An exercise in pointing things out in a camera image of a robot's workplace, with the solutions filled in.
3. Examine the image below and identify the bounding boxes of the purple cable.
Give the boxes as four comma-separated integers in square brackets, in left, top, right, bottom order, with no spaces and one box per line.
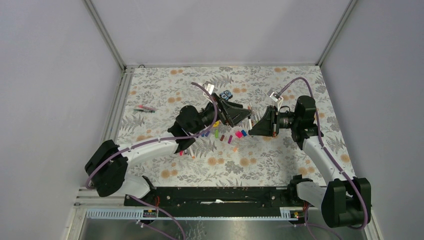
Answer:
[276,77,369,240]
[85,82,220,240]

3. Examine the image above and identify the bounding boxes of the dark green pen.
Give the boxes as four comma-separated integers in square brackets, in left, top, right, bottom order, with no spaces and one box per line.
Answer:
[134,109,155,113]

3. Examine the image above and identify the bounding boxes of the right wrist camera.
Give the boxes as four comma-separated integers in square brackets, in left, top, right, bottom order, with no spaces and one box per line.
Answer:
[267,89,284,108]

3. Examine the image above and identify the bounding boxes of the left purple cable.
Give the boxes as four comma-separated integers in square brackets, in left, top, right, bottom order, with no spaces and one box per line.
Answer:
[85,82,220,240]

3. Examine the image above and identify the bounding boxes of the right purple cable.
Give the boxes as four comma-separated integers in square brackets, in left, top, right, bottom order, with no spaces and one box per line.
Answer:
[276,77,369,240]

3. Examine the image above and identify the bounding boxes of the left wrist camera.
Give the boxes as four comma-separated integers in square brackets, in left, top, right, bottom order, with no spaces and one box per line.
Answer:
[202,81,215,95]

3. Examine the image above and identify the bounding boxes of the floral table mat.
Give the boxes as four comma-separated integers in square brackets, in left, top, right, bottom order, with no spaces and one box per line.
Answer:
[116,66,354,187]

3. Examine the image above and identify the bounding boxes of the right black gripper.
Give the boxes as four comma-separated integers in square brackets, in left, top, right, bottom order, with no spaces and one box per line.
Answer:
[248,106,300,138]

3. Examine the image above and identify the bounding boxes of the orange tip white pen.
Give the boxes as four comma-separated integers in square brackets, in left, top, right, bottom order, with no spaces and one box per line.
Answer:
[188,146,196,159]

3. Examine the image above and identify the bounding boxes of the black cap pen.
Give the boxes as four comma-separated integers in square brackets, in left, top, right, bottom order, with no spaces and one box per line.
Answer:
[247,105,253,131]

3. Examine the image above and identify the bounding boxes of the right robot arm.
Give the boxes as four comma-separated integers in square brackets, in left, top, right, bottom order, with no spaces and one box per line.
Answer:
[248,92,371,230]

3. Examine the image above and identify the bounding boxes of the pink highlighter cap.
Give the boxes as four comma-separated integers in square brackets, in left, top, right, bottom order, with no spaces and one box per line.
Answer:
[235,131,243,138]

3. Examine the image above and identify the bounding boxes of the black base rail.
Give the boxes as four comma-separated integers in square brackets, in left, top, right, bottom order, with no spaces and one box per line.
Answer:
[124,186,305,218]

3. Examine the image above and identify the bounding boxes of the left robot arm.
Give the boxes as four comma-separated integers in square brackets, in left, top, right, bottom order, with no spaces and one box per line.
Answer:
[84,93,252,206]

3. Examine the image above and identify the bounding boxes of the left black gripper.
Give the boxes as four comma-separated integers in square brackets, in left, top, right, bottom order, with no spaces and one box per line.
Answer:
[190,93,252,135]

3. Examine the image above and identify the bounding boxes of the yellow big blind chip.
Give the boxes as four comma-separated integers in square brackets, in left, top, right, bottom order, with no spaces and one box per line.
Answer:
[213,121,221,128]

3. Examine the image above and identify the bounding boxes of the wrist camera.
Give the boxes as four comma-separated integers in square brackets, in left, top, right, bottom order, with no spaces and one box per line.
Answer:
[202,81,215,95]
[267,89,284,108]

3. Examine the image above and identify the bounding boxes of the pink pen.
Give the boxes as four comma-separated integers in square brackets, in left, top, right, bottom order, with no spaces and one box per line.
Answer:
[137,104,157,112]

